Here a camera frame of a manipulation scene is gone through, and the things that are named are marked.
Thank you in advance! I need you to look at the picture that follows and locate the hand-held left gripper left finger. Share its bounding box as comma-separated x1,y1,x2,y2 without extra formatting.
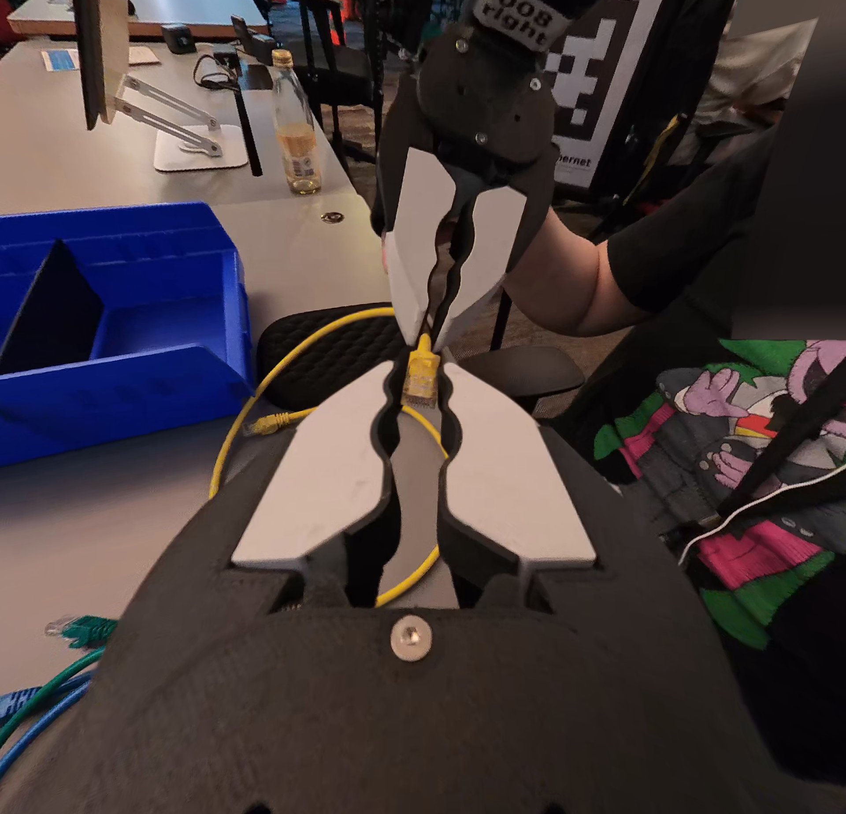
230,361,397,570

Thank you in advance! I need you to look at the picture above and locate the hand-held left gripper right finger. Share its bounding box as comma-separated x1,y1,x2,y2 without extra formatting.
438,361,598,570

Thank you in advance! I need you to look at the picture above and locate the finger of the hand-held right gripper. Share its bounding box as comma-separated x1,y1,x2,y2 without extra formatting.
433,185,530,360
382,146,458,347

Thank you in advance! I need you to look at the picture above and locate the yellow ethernet cable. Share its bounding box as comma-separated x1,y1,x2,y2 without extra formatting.
209,305,452,609

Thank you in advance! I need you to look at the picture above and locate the blue plastic bin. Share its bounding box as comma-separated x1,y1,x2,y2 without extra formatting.
0,201,255,468

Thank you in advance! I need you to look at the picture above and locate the green ethernet cable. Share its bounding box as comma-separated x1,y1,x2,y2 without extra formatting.
0,614,120,749

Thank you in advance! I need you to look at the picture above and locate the blue ethernet cable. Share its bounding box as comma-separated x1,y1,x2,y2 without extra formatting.
0,672,93,778

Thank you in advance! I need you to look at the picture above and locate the person's right forearm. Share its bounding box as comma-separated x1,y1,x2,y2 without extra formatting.
502,206,655,338

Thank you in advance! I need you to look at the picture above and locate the black textured pad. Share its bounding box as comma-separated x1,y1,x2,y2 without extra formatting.
256,308,411,413

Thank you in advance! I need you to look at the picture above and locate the glass bottle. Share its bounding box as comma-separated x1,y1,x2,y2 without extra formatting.
271,48,323,197

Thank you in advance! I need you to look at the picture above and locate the colourful printed clothing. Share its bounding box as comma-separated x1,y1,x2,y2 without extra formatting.
591,338,846,650

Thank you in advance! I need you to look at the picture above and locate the tablet on white stand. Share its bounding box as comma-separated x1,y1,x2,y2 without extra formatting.
69,0,249,174

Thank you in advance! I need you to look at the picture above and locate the black cable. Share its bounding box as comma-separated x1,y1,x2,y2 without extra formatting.
193,50,240,92

